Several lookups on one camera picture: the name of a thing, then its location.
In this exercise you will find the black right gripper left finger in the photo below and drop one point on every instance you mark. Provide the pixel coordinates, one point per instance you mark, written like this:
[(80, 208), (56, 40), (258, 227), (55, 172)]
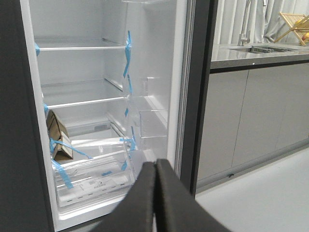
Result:
[(135, 212)]

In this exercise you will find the wooden dish rack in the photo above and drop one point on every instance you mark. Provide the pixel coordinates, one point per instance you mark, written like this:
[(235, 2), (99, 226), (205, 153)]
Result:
[(298, 24)]

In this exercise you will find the clear fridge drawer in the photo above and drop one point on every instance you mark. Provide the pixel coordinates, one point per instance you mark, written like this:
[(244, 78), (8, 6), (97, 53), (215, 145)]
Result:
[(101, 171)]

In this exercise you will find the upper glass fridge shelf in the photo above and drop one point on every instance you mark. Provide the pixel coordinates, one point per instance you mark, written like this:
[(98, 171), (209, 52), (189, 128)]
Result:
[(79, 44)]

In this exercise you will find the grey stone countertop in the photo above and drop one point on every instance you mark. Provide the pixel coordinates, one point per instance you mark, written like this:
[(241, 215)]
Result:
[(229, 58)]

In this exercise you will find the clear door bin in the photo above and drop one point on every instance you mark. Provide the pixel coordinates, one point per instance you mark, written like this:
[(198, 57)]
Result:
[(149, 116)]

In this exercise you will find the middle glass fridge shelf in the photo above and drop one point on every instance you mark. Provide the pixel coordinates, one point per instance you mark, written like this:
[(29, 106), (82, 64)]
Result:
[(80, 93)]

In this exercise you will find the white curtain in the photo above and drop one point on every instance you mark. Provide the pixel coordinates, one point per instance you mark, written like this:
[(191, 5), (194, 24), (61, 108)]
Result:
[(264, 22)]

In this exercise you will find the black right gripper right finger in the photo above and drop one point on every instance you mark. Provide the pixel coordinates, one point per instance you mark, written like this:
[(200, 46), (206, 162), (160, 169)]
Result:
[(175, 208)]

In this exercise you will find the dark grey fridge door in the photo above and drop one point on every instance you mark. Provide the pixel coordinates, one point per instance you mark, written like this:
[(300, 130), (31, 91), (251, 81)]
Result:
[(172, 41)]

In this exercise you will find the steel sink basin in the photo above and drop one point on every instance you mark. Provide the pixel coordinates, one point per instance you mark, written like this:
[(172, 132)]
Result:
[(263, 49)]

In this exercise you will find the dark grey fridge body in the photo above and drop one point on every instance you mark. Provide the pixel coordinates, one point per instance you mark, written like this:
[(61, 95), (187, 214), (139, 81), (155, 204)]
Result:
[(27, 187)]

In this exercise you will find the grey kitchen cabinet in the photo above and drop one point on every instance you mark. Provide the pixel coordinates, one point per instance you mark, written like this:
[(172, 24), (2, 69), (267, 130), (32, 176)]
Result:
[(252, 116)]

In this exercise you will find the steel kitchen faucet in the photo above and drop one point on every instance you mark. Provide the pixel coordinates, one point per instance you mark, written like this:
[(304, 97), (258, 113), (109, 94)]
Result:
[(244, 36)]

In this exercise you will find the brown cardboard box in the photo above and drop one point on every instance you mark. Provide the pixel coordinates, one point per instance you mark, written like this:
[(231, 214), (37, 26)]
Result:
[(58, 132)]

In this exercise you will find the glass fridge shelf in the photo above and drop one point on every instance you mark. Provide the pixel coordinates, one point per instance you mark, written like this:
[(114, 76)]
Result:
[(80, 93), (79, 44)]

